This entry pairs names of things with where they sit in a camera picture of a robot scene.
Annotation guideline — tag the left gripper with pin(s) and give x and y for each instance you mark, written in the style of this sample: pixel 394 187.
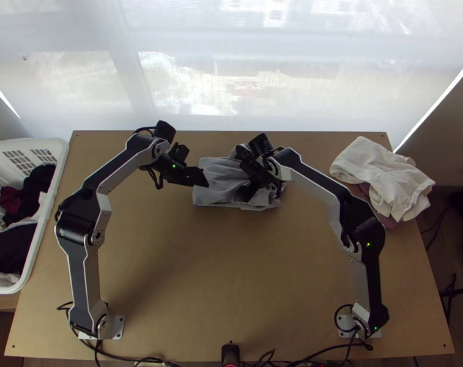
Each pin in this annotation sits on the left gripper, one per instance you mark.
pixel 193 176

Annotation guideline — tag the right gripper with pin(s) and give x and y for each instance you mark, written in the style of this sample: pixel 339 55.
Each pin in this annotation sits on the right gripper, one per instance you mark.
pixel 254 183

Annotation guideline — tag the grey t-shirt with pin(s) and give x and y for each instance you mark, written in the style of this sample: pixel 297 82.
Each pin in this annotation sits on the grey t-shirt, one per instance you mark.
pixel 216 191

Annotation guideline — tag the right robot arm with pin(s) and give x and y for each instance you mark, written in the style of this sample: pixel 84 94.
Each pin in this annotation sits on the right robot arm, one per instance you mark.
pixel 315 183

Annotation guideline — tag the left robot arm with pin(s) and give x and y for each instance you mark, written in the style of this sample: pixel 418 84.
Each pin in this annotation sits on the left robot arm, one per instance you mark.
pixel 112 172

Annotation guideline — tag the white garment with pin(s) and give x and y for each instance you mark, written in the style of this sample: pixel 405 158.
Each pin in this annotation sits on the white garment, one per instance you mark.
pixel 372 168

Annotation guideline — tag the pink garment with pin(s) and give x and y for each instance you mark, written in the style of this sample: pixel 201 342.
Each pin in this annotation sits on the pink garment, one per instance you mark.
pixel 390 223

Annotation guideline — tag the white laundry basket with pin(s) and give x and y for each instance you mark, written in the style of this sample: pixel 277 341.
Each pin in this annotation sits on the white laundry basket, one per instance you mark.
pixel 44 147

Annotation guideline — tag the heap of clothes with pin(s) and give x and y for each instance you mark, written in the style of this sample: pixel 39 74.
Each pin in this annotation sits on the heap of clothes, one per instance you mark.
pixel 9 244

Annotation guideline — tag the black tripod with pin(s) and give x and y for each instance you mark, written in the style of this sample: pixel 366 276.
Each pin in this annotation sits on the black tripod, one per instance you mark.
pixel 451 290

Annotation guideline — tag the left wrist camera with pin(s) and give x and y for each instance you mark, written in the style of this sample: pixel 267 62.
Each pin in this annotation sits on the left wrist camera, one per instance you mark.
pixel 179 152

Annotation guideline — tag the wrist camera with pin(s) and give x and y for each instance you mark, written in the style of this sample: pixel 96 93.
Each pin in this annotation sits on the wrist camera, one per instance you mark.
pixel 244 153
pixel 179 152

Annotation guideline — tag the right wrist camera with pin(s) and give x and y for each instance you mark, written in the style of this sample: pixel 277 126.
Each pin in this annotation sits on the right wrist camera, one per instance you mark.
pixel 244 153

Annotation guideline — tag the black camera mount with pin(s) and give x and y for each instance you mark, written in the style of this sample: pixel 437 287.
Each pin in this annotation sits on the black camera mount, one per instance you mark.
pixel 230 353

